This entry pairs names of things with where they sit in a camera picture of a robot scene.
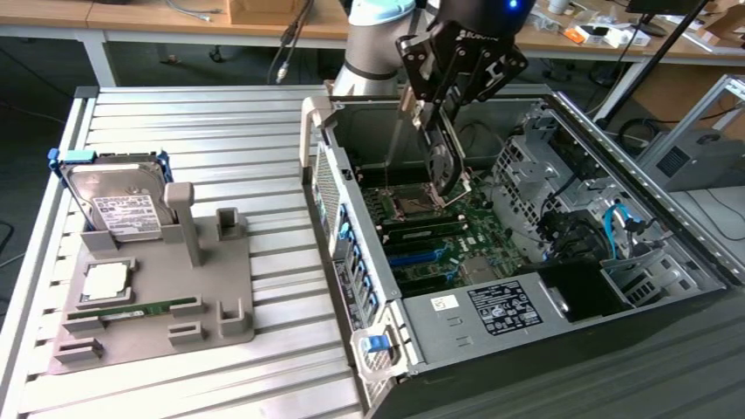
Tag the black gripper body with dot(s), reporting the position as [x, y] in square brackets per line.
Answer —
[489, 22]

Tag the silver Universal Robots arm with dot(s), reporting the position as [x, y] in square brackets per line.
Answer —
[371, 48]

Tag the green RAM stick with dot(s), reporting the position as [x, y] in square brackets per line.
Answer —
[133, 311]

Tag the metal disk bay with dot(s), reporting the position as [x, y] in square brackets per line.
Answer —
[646, 279]

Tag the metal socket cover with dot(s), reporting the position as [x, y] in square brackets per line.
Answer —
[465, 190]

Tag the green motherboard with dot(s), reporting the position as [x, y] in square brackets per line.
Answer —
[471, 231]

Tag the black monitor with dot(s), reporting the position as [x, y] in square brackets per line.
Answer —
[657, 5]

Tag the grey power supply unit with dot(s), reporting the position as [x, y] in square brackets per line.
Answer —
[459, 325]

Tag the wooden desk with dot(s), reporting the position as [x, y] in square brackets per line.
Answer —
[115, 24]
[581, 51]

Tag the hard disk with blue bracket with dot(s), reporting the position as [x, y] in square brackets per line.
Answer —
[115, 192]

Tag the graphics card with metal bracket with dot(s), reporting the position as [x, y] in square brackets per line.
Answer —
[445, 170]

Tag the blue case latch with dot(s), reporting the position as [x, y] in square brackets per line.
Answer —
[373, 342]

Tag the silver CPU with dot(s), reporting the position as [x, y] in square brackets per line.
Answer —
[103, 281]

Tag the white cup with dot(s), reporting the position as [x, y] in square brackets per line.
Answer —
[559, 5]

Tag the orange and white box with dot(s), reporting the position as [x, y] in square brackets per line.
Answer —
[581, 35]

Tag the CPU socket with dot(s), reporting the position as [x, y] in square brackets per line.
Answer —
[413, 203]

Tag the dark RAM stick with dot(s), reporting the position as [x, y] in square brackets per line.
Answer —
[425, 231]

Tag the black tripod pole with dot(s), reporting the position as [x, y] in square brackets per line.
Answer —
[654, 61]

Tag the thin locking lever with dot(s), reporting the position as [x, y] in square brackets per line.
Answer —
[387, 180]

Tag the cardboard box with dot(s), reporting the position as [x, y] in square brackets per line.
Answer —
[727, 26]
[261, 11]

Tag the open grey PC case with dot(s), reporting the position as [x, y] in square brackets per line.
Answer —
[361, 209]

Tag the silver chipset heatsink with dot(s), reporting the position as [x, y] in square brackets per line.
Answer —
[479, 268]

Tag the aluminium profile frame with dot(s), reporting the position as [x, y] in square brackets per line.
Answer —
[735, 85]

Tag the grey printed parts rack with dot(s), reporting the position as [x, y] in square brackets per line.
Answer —
[157, 279]

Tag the grey computer tower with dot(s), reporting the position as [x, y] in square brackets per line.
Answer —
[698, 161]

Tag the perforated metal drive cage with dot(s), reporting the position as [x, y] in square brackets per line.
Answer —
[523, 166]

